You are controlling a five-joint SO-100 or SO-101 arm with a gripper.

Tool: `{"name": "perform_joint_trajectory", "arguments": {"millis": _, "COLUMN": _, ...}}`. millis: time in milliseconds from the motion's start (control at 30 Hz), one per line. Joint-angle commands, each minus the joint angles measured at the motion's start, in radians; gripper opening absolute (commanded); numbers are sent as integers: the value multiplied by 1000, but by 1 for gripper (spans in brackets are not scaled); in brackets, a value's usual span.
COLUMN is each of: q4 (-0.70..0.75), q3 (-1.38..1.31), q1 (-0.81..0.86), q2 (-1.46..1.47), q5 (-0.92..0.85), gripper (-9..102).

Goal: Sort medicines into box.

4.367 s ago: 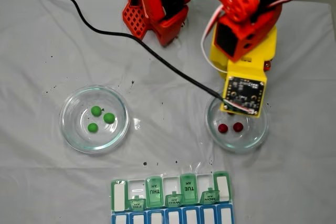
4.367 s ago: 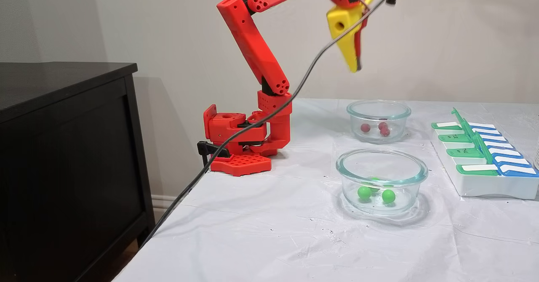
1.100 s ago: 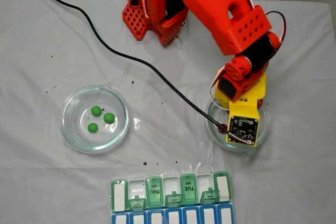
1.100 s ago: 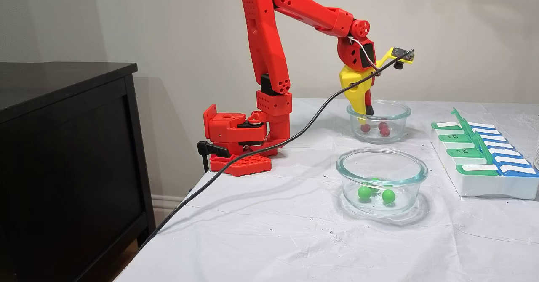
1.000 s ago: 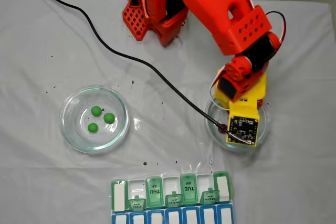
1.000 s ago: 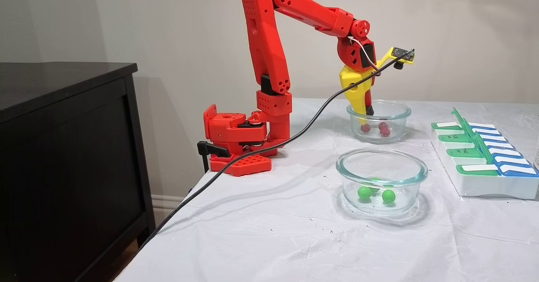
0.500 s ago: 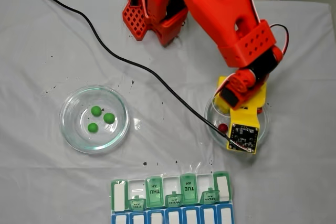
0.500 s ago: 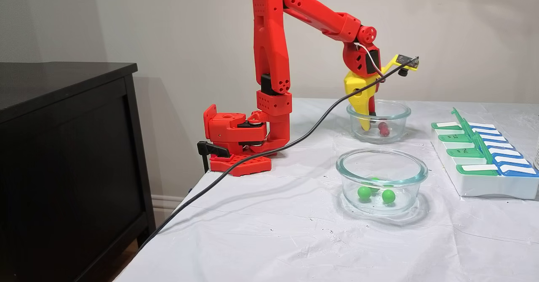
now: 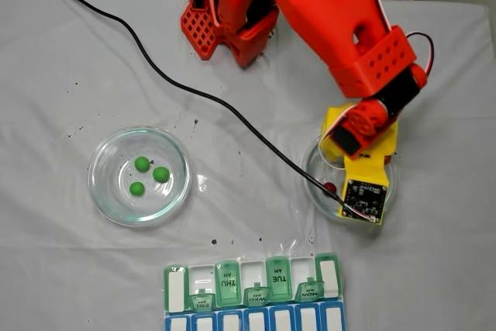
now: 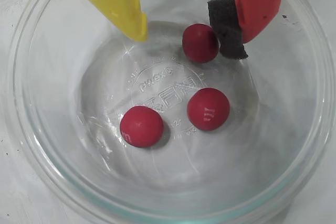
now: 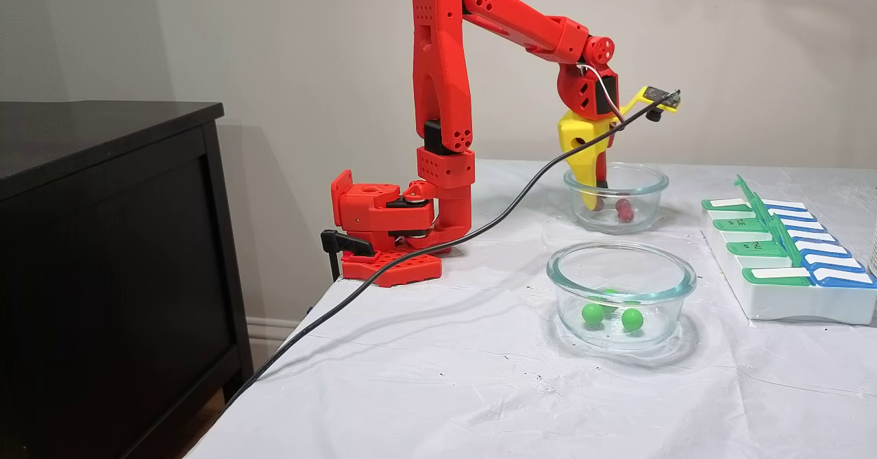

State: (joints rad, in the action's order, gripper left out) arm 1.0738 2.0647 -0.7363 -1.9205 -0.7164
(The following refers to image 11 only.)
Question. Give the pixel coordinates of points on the white tablecloth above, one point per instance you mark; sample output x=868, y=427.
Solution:
x=445, y=377

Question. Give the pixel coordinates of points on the weekly pill organizer box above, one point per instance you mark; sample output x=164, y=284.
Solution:
x=788, y=305

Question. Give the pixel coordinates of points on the glass bowl of red balls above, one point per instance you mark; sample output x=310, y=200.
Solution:
x=637, y=225

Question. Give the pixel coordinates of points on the black wooden cabinet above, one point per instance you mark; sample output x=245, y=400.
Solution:
x=103, y=274

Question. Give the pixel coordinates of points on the green ball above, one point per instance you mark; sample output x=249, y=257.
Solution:
x=632, y=319
x=593, y=313
x=608, y=293

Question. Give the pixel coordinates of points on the black table clamp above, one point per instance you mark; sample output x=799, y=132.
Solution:
x=342, y=241

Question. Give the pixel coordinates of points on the camera board on yellow mount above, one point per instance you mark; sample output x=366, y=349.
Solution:
x=661, y=96

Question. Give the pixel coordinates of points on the glass bowl of green balls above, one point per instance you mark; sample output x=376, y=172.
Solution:
x=620, y=339

